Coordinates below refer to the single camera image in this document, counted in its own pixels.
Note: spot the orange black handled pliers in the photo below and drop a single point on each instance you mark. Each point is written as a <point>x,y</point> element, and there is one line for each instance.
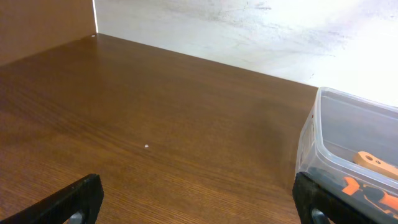
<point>367,198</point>

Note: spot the red scraper wooden handle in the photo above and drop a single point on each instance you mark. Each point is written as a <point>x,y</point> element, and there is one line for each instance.
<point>375,164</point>

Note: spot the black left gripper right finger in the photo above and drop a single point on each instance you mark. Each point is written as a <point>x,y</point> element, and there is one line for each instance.
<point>318,202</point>

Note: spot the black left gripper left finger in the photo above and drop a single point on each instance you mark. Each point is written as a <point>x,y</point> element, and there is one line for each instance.
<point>79,202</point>

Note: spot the clear plastic container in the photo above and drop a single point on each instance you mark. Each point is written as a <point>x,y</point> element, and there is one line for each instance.
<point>338,127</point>

